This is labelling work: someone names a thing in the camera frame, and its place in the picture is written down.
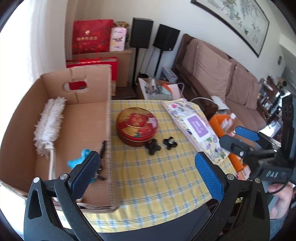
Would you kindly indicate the small open box of clutter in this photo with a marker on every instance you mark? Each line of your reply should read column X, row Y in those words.
column 161, row 90

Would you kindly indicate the red gift bag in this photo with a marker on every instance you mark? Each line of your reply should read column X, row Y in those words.
column 92, row 37

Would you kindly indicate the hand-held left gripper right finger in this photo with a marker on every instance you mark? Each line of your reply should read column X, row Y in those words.
column 209, row 176

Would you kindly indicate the white fluffy duster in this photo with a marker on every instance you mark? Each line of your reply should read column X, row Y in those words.
column 49, row 125

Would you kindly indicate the brown sofa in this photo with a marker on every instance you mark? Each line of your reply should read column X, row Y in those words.
column 185, row 60

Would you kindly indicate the brown sofa cushion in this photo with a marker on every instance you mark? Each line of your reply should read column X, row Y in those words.
column 242, row 85
column 212, row 71

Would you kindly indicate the red round tin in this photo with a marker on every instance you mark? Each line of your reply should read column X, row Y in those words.
column 136, row 125

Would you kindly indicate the wooden shelf with items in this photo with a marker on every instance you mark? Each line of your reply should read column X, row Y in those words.
column 270, row 97

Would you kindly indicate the black speaker stand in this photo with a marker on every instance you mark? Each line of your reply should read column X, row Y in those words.
column 158, row 63
column 136, row 67

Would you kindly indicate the gold wrapped package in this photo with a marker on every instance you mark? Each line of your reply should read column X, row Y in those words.
column 124, row 24

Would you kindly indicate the framed ink painting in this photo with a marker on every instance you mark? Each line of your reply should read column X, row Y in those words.
column 235, row 18

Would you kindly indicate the pink tissue pack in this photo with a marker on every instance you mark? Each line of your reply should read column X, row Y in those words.
column 118, row 39

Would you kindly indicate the brown cardboard box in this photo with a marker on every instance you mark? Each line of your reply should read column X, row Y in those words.
column 87, row 115
column 124, row 67

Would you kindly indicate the white rounded appliance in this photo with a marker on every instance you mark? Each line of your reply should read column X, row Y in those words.
column 219, row 103

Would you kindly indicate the floral wet wipes pack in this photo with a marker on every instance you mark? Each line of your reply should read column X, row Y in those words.
column 196, row 125

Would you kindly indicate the blue and white carton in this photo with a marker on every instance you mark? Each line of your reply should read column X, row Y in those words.
column 168, row 74

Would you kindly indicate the blue silicone funnel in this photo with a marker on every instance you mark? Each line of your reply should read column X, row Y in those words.
column 76, row 161

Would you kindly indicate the yellow checked tablecloth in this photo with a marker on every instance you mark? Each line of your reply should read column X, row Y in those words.
column 161, row 180

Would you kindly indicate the red gift box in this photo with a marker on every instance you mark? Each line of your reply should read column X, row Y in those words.
column 101, row 67

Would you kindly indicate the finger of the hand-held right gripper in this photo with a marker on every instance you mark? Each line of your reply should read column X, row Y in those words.
column 233, row 144
column 247, row 133

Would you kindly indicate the round wall clock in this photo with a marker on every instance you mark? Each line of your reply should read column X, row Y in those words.
column 279, row 60

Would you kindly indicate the clear plastic bottle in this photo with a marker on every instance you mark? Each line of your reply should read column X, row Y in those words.
column 230, row 119

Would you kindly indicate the closed brown cardboard box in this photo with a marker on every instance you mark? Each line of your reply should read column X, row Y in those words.
column 124, row 67

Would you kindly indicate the person's right hand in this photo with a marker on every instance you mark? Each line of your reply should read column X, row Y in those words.
column 285, row 201

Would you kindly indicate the black speaker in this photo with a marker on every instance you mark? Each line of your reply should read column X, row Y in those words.
column 141, row 33
column 166, row 37

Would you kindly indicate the orange cardboard box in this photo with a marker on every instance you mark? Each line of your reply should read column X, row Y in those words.
column 235, row 162

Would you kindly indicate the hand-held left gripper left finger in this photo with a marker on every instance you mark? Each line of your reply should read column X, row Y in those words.
column 85, row 176

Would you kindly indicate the white curtain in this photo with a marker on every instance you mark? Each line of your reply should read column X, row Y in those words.
column 34, row 34

